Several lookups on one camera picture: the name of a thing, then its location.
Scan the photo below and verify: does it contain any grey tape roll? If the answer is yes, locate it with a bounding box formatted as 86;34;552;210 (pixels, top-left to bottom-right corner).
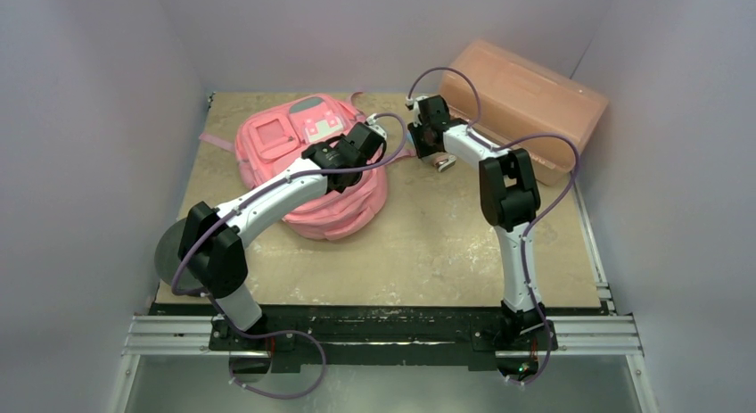
153;219;201;297

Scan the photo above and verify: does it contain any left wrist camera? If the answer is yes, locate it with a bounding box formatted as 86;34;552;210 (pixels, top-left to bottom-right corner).
365;114;388;143

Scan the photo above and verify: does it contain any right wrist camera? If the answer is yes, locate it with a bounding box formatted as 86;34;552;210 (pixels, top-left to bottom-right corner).
405;95;427;125

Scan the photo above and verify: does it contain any orange plastic storage box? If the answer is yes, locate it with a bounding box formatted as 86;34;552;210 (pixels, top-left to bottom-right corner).
440;40;609;186

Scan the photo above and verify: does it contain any pink mini stapler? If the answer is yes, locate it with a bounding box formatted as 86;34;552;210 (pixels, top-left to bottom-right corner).
431;153;456;173

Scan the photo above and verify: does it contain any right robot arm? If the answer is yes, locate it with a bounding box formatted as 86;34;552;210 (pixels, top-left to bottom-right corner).
406;95;544;348

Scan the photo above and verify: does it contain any pink backpack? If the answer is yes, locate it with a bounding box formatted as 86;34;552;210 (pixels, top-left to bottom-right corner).
201;94;414;243

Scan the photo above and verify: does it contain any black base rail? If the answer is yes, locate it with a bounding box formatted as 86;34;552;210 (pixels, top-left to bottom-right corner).
124;305;641;377

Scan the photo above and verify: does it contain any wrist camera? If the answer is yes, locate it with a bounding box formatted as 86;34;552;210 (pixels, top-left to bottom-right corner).
365;114;388;143
405;95;427;125

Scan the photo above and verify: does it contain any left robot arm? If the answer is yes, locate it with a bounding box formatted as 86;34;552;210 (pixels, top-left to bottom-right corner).
171;122;387;350

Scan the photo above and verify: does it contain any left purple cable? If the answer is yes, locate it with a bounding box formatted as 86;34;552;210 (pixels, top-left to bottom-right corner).
171;112;410;335

